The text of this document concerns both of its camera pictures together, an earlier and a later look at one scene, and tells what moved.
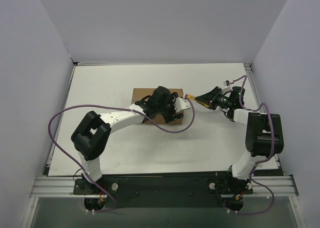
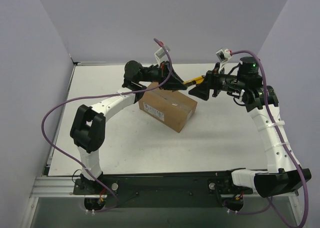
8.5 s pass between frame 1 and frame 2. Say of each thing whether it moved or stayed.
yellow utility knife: moved
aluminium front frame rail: stayed
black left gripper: moved
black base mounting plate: stayed
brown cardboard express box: moved
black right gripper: moved
